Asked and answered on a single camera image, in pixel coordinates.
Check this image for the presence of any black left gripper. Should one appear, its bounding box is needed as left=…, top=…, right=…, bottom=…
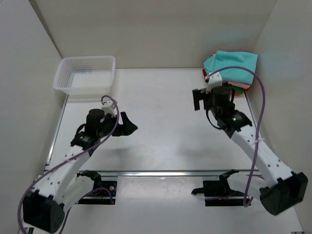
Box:
left=99, top=109, right=138, bottom=135

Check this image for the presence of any teal t shirt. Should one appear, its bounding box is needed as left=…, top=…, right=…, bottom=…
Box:
left=203, top=50, right=258, bottom=85

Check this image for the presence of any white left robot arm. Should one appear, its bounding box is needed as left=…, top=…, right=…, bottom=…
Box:
left=22, top=109, right=138, bottom=234

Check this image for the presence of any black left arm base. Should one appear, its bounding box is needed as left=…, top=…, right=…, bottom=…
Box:
left=77, top=170, right=117, bottom=205

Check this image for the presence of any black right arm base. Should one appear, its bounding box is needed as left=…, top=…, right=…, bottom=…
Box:
left=191, top=169, right=244, bottom=207

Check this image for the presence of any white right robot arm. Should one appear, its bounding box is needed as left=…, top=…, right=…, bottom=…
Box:
left=192, top=86, right=308, bottom=215

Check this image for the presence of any pink folded t shirt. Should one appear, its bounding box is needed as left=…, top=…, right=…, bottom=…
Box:
left=228, top=81, right=251, bottom=89

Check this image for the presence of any white plastic basket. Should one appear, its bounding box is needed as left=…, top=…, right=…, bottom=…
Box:
left=53, top=56, right=116, bottom=96

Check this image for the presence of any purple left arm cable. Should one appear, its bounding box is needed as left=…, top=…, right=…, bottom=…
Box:
left=17, top=95, right=120, bottom=234

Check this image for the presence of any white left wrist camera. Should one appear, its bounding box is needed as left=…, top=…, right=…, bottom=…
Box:
left=101, top=97, right=116, bottom=117

